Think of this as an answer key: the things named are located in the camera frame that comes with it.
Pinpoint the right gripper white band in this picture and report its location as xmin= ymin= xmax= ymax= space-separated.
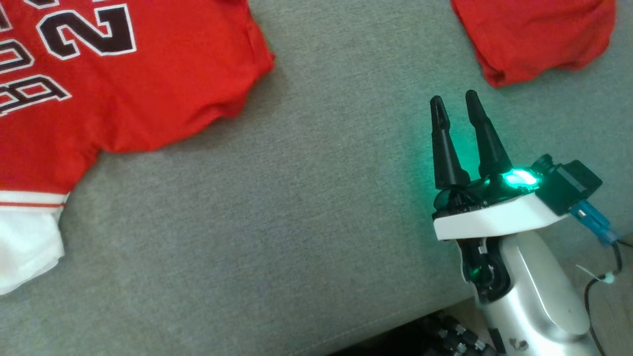
xmin=429 ymin=89 xmax=569 ymax=243

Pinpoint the red cloth garment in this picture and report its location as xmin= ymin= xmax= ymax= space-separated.
xmin=449 ymin=0 xmax=617 ymax=89

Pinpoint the grey fabric sofa seat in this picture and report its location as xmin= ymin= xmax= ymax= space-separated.
xmin=0 ymin=0 xmax=633 ymax=356

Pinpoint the blue right camera connector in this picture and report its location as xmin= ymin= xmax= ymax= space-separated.
xmin=568 ymin=199 xmax=621 ymax=246

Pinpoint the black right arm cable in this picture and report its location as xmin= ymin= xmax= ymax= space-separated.
xmin=583 ymin=238 xmax=633 ymax=356

